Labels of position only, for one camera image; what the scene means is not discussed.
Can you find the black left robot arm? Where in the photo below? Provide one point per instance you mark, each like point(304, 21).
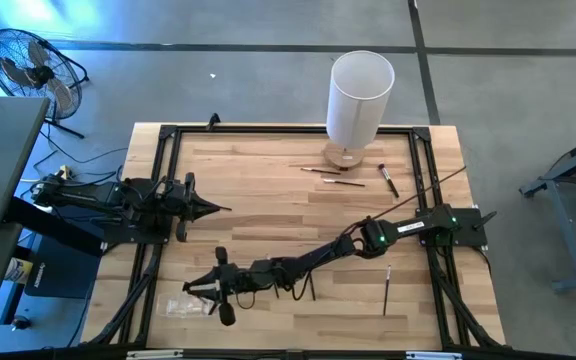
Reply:
point(93, 195)

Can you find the clear plastic bag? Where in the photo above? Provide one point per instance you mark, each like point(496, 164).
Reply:
point(183, 306)

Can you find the thin dark makeup brush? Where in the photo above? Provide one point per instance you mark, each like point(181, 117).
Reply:
point(386, 290)
point(343, 183)
point(318, 171)
point(276, 294)
point(313, 292)

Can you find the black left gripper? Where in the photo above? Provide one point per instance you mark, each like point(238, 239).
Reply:
point(185, 205)

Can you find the white shade wooden base lamp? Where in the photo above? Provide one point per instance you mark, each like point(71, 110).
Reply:
point(358, 100)

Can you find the white metal bracket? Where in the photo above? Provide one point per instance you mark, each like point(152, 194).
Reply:
point(433, 356)
point(153, 355)

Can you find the silver ferrule makeup brush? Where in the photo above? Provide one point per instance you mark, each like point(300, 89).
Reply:
point(205, 287)

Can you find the thick maroon head makeup brush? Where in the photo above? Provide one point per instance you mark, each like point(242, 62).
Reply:
point(389, 181)

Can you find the black clamp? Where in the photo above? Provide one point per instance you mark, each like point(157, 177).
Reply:
point(213, 120)

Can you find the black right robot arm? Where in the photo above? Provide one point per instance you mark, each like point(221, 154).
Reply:
point(318, 255)

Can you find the black caster wheel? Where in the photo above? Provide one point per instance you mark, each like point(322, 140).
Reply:
point(20, 323)

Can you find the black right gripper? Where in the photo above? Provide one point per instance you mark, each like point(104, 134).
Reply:
point(233, 280)

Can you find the grey fluffy head makeup brush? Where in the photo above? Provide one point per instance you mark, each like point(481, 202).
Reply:
point(212, 310)

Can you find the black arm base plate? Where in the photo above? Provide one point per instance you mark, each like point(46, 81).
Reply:
point(128, 235)
point(470, 232)

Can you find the grey metal cart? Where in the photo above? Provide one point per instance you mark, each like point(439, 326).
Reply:
point(568, 240)

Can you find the black computer case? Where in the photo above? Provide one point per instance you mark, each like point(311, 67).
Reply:
point(58, 260)

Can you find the black aluminium table frame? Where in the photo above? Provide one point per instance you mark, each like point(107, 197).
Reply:
point(293, 129)

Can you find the white power strip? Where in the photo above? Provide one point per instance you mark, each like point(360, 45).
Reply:
point(65, 173)

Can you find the black floor fan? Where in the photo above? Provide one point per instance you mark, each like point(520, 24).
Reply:
point(33, 75)

